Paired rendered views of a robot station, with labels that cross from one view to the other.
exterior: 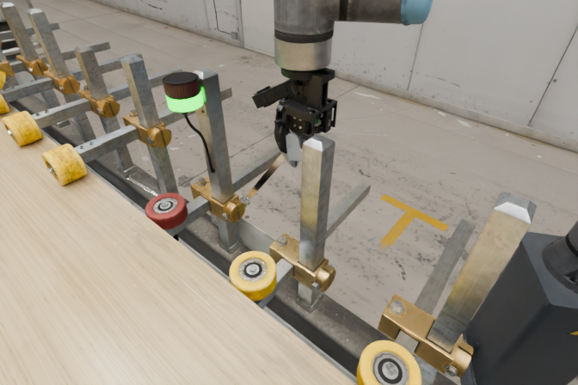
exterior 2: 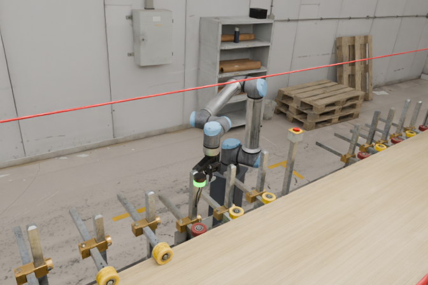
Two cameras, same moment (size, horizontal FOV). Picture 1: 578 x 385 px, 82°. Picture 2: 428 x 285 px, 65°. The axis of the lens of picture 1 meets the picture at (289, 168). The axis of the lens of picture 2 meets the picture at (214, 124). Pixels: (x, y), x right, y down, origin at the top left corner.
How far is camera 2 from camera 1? 172 cm
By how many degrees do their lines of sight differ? 65
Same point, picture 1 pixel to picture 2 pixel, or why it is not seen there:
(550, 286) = not seen: hidden behind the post
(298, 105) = (213, 163)
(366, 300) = not seen: hidden behind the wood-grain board
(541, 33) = (95, 91)
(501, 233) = (265, 156)
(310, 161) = (233, 172)
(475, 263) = (263, 165)
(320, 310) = not seen: hidden behind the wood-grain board
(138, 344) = (253, 235)
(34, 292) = (230, 260)
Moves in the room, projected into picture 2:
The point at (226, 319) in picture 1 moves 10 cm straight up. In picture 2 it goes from (250, 218) to (252, 203)
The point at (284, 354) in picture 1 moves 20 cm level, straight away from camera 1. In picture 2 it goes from (262, 210) to (227, 203)
